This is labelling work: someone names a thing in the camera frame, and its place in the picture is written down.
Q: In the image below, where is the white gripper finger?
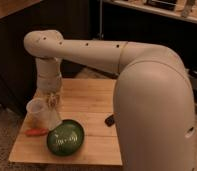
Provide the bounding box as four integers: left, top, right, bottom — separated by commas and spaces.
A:
52, 108, 62, 128
46, 107, 52, 130

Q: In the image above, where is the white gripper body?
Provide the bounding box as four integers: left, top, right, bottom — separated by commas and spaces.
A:
39, 75, 62, 99

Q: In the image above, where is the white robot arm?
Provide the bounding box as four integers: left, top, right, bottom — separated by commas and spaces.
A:
24, 30, 195, 171

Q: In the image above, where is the green glass bowl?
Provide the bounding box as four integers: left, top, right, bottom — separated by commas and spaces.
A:
47, 119, 85, 156

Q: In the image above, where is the orange carrot toy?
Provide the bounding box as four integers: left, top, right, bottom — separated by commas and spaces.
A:
25, 129, 48, 136

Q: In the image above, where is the black remote control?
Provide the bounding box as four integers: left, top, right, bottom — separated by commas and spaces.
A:
105, 115, 115, 127

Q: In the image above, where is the wooden shelf with items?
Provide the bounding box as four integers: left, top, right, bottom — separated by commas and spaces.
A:
103, 0, 197, 24

